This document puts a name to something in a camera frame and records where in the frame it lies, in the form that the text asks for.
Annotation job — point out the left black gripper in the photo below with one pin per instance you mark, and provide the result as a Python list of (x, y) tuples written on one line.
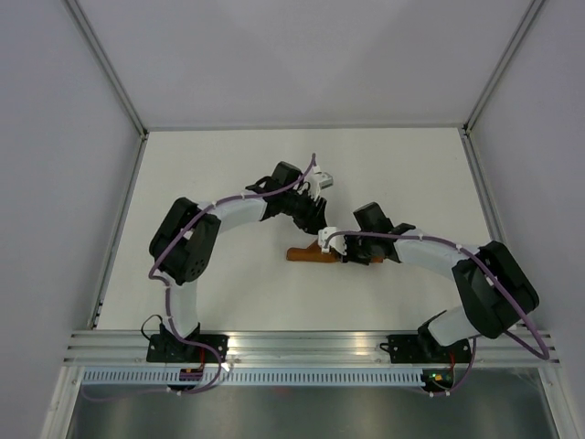
[(315, 217)]

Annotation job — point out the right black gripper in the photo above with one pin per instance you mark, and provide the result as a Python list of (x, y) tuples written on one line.
[(349, 258)]

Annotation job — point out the orange-brown cloth napkin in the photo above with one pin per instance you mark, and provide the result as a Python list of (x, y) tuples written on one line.
[(313, 253)]

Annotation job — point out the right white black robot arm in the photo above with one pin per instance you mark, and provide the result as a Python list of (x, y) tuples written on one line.
[(494, 291)]

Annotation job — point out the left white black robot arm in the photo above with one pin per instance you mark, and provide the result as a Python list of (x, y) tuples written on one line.
[(183, 244)]

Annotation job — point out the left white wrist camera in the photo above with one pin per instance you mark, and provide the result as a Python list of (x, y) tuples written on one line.
[(318, 181)]

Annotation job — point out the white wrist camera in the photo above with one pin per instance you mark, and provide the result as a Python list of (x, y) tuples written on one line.
[(331, 239), (318, 181)]

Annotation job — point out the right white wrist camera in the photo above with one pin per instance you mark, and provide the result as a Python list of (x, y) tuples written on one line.
[(331, 239)]

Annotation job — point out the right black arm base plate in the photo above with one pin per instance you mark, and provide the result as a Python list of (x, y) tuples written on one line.
[(419, 349)]

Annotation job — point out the white slotted cable duct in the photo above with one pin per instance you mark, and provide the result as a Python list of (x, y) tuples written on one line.
[(408, 377)]

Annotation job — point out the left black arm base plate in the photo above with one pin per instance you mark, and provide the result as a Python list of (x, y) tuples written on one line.
[(167, 349)]

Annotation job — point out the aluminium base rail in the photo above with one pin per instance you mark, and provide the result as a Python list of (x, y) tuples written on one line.
[(255, 349)]

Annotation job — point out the right aluminium frame post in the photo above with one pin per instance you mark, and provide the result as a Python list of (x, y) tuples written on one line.
[(514, 44)]

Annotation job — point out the aluminium frame post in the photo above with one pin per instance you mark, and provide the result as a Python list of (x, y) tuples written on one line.
[(514, 44), (94, 45)]

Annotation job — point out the left aluminium frame post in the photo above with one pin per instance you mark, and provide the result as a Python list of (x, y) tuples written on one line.
[(94, 45)]

